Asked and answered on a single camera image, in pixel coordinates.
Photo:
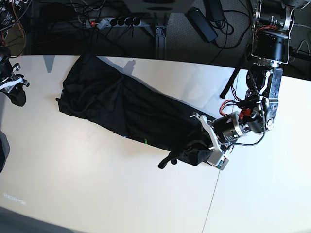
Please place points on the grey power strip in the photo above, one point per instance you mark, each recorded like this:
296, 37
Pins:
113, 22

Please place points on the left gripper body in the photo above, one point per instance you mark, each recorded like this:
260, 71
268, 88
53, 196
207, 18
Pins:
228, 129

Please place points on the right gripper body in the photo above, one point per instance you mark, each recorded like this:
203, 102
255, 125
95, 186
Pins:
7, 70

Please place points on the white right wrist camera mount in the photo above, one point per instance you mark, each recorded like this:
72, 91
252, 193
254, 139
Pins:
8, 84

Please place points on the aluminium frame post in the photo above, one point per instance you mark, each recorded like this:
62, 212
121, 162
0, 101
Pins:
160, 20

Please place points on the black power adapter brick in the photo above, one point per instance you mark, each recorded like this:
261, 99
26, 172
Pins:
201, 25

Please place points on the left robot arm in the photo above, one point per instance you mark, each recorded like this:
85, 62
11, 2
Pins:
269, 48

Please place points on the black T-shirt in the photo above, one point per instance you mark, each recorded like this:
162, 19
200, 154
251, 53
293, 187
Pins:
96, 91

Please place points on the dark object at left edge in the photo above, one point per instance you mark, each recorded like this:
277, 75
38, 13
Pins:
4, 150

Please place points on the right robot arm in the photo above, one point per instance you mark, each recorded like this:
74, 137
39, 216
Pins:
11, 14

